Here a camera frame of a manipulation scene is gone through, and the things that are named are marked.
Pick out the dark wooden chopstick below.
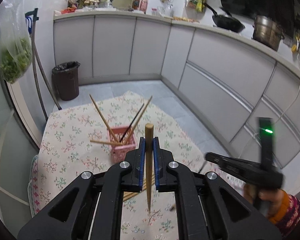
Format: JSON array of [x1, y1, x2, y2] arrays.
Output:
[[145, 123, 154, 213]]

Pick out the bamboo chopstick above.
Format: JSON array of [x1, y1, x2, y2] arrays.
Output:
[[123, 96, 153, 145], [89, 94, 121, 145], [123, 174, 155, 202], [90, 140, 123, 146]]

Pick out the orange patterned sleeve forearm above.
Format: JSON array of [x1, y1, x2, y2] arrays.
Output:
[[268, 190, 300, 239]]

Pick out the grey kitchen cabinets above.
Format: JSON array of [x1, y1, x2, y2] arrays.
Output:
[[53, 11, 300, 197]]

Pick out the right hand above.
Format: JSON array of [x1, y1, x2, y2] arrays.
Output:
[[243, 184, 285, 218]]

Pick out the pink perforated utensil basket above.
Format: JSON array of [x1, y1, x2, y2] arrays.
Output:
[[110, 126, 136, 164]]

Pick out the bamboo chopstick on table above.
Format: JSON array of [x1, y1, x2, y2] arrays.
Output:
[[123, 174, 155, 202]]

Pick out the floral tablecloth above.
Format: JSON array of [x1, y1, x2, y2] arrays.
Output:
[[28, 92, 244, 239]]

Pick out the black trash bin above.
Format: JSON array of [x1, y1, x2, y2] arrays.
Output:
[[52, 61, 81, 101]]

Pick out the steel stock pot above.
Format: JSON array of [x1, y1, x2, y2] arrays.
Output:
[[253, 15, 285, 51]]

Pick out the black wok pan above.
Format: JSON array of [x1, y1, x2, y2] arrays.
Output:
[[203, 3, 245, 33]]

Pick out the pink bottle on counter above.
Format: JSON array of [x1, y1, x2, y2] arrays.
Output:
[[139, 0, 148, 14]]

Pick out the plastic bag of greens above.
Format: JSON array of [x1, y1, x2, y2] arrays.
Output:
[[0, 0, 32, 84]]

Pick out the white power cable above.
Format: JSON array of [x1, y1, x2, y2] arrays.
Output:
[[247, 69, 300, 143]]

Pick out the mop handle pole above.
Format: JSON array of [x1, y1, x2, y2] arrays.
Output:
[[31, 21, 50, 120]]

